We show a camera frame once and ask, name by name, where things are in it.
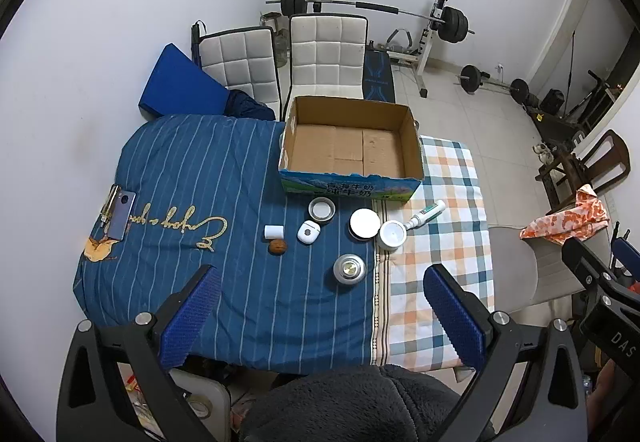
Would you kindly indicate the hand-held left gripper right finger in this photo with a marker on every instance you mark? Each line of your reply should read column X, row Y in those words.
column 452, row 322

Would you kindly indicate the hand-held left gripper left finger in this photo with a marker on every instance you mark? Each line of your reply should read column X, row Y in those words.
column 192, row 317

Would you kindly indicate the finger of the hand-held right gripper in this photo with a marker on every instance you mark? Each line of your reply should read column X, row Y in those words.
column 587, row 267
column 629, row 259

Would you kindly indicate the white round jar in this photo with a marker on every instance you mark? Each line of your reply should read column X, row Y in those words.
column 392, row 234

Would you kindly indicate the white squeeze bottle green label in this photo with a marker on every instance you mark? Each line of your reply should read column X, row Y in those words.
column 425, row 216

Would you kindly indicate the silver metal cup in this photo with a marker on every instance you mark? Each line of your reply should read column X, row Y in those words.
column 349, row 269

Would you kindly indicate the white earbuds case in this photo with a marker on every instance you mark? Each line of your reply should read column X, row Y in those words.
column 308, row 232

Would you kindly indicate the silver tin lid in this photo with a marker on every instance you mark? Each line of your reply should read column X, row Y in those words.
column 321, row 217

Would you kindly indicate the cardboard box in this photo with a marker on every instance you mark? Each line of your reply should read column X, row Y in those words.
column 345, row 146

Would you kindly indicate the person's right forearm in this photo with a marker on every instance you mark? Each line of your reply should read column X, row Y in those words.
column 617, row 387

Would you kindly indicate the orange patterned cloth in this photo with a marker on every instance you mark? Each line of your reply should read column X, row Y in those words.
column 565, row 222

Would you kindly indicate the plaid checked blanket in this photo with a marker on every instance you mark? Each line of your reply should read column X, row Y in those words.
column 450, row 262

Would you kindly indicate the grey plastic stool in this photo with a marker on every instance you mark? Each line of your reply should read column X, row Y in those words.
column 200, row 384

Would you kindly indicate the grey upholstered chair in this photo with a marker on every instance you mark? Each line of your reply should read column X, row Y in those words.
column 515, row 262

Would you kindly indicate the tape roll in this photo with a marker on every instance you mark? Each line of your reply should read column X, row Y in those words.
column 201, row 408

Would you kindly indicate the brown wooden chair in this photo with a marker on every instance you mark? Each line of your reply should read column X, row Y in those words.
column 607, row 161

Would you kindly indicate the brown walnut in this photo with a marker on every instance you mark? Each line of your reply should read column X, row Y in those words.
column 278, row 247

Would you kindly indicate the small white cylinder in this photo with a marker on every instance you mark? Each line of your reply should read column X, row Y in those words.
column 273, row 232

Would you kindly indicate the white shoes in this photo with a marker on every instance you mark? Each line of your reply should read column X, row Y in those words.
column 542, row 154

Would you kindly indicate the blue smartphone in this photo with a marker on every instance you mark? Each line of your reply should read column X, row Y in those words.
column 120, row 217

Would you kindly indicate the dark fleece clothing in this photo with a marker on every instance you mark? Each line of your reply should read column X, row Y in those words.
column 350, row 407

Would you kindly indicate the blue striped blanket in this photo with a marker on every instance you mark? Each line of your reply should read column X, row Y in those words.
column 200, row 171

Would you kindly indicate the black exercise equipment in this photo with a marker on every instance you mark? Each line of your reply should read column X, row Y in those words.
column 585, row 106

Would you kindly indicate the navy cloth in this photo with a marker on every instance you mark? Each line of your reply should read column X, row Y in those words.
column 247, row 106

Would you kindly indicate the short barbell with black plates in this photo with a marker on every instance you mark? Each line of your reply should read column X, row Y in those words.
column 470, row 77

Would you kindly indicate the blue foam cushion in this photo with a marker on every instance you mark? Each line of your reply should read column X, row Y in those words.
column 175, row 81

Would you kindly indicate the white quilted chair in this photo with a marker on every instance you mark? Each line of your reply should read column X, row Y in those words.
column 325, row 51
column 240, row 61

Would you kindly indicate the dark folded object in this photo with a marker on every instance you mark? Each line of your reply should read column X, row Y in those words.
column 196, row 41

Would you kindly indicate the long barbell with black plates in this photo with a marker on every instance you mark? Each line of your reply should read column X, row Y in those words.
column 375, row 7

